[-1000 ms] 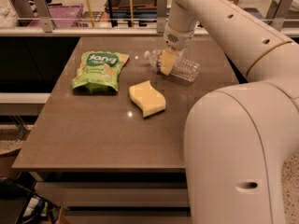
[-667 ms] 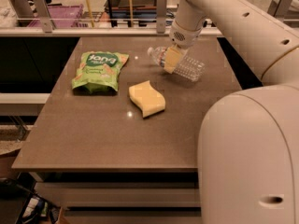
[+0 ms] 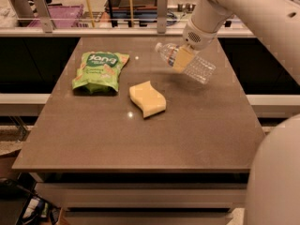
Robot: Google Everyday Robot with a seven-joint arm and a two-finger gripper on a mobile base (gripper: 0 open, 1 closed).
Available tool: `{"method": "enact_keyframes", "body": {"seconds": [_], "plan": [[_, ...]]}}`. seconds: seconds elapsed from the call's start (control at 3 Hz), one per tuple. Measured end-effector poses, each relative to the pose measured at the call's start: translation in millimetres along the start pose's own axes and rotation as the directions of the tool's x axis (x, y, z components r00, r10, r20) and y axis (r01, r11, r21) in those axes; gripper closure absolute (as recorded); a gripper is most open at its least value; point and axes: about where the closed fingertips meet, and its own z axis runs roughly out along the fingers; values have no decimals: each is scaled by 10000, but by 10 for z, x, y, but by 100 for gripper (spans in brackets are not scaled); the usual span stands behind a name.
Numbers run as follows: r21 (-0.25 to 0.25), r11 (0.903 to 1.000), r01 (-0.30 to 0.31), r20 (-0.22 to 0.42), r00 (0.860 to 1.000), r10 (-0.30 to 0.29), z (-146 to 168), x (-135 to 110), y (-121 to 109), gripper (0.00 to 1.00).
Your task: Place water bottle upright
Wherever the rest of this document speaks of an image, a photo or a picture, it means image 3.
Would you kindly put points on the yellow wavy sponge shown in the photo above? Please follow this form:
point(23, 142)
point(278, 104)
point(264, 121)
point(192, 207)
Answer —
point(147, 98)

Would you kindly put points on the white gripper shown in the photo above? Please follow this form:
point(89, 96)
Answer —
point(196, 37)

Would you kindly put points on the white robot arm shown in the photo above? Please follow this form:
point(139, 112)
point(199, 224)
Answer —
point(273, 188)

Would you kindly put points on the yellow pole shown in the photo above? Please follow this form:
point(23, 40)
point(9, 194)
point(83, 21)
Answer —
point(90, 13)

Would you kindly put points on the green snack bag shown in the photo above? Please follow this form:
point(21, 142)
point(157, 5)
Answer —
point(99, 71)

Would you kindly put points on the grey table drawer unit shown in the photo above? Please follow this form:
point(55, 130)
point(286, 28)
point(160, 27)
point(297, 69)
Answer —
point(140, 198)

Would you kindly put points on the metal railing post left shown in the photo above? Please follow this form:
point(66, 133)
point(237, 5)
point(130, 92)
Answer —
point(44, 15)

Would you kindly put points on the purple plastic crate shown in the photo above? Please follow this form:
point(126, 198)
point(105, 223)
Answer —
point(66, 16)

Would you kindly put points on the clear plastic water bottle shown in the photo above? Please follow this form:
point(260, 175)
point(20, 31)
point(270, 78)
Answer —
point(198, 69)

